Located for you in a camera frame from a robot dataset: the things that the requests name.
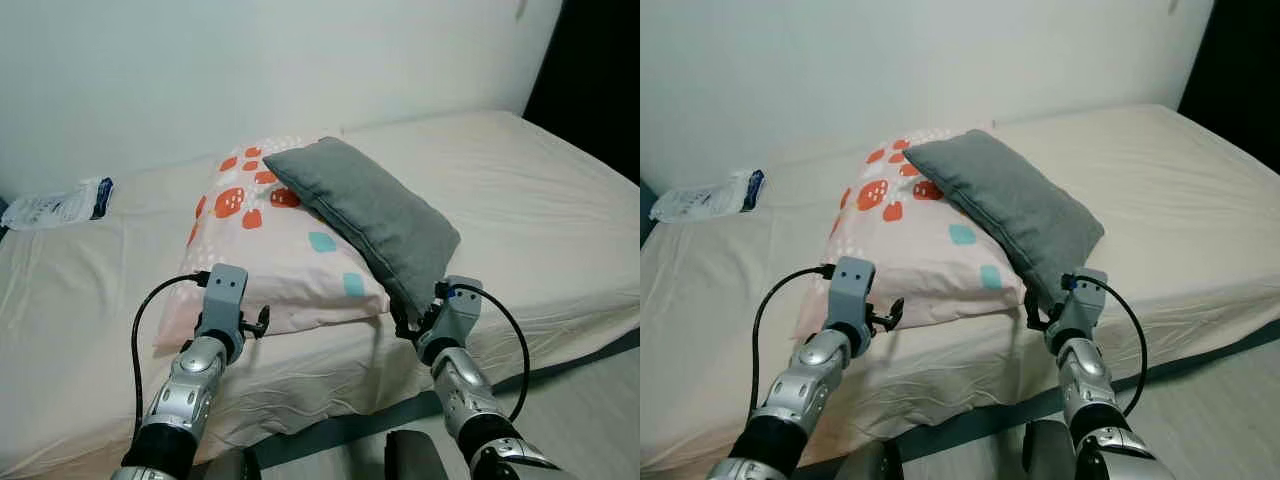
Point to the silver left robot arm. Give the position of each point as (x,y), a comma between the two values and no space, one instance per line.
(800,390)
(185,395)

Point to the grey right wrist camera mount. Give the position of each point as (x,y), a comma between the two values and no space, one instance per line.
(460,310)
(1087,300)

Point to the dark grey left robot leg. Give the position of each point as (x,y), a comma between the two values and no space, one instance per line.
(870,462)
(235,466)

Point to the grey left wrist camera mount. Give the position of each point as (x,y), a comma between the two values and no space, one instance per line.
(853,285)
(224,295)

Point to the grey fabric pillow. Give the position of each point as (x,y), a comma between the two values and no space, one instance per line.
(1010,205)
(370,210)

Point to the pink patterned pillow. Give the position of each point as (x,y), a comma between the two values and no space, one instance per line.
(920,250)
(270,260)

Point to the dark grey robot leg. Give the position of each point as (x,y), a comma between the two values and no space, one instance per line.
(870,462)
(235,466)
(1048,452)
(415,458)

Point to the dark grey right robot leg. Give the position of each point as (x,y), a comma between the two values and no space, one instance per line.
(1048,452)
(415,458)

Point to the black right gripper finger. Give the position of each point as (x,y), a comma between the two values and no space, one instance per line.
(1035,312)
(402,320)

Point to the cream bed mattress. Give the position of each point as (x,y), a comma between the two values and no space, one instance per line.
(530,220)
(1170,210)

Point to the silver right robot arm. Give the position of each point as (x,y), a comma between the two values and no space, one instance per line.
(1085,385)
(465,395)

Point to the dark teal bed base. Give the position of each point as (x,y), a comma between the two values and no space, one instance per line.
(560,370)
(1200,360)

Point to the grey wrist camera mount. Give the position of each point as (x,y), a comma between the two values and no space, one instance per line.
(460,310)
(853,285)
(1087,300)
(224,295)

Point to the white blue plastic package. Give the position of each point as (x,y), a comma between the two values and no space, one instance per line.
(705,198)
(60,207)

